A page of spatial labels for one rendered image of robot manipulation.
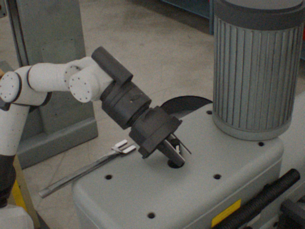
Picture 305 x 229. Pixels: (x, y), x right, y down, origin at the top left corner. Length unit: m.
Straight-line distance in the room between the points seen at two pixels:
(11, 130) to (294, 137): 0.78
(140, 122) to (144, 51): 4.68
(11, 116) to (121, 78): 0.37
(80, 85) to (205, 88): 3.89
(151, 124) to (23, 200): 2.33
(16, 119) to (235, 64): 0.58
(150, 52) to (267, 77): 4.64
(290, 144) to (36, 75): 0.70
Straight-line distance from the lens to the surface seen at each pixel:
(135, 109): 0.90
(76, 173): 0.95
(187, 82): 4.87
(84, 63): 1.02
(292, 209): 1.23
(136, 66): 5.24
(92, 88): 0.91
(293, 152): 1.21
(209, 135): 1.03
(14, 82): 1.10
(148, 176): 0.93
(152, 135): 0.89
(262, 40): 0.89
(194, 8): 6.26
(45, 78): 1.05
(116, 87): 0.92
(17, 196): 3.12
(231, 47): 0.92
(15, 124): 1.17
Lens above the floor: 2.52
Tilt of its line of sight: 35 degrees down
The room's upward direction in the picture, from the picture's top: 3 degrees counter-clockwise
